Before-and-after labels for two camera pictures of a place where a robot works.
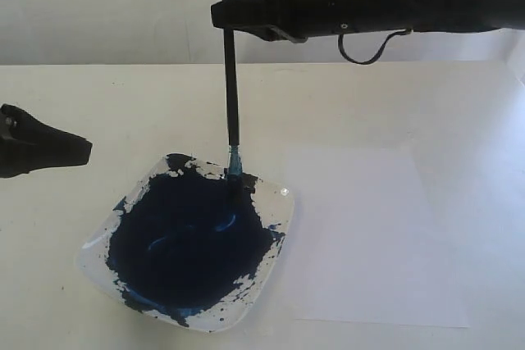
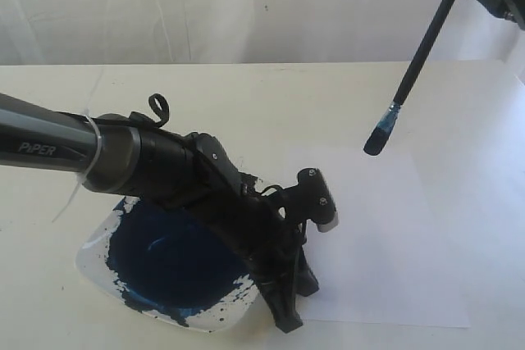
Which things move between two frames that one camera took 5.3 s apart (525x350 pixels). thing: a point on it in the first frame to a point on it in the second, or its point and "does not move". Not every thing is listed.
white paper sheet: [367, 244] does not move
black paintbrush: [235, 173] to [380, 134]
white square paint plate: [184, 246] does not move
